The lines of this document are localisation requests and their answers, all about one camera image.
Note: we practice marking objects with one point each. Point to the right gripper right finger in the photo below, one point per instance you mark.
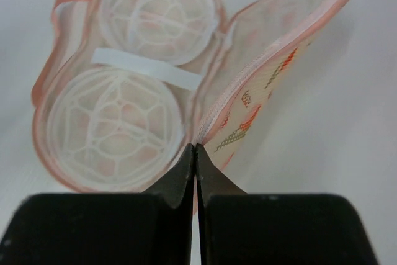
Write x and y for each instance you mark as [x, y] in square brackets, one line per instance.
[241, 228]

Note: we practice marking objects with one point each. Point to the floral mesh laundry bag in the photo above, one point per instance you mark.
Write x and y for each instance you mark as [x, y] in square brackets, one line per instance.
[130, 83]

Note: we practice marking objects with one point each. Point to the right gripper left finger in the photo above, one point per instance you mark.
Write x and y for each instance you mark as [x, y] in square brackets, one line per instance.
[151, 227]

